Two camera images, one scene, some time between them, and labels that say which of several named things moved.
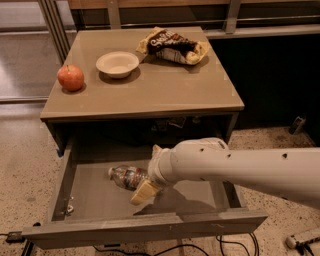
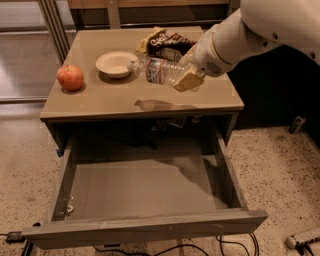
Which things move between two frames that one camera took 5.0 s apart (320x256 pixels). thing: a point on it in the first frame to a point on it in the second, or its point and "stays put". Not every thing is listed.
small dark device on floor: [298, 122] stays put
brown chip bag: [169, 45] stays put
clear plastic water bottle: [127, 176] to [158, 70]
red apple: [70, 78] stays put
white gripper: [156, 168] to [206, 57]
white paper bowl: [117, 64] stays put
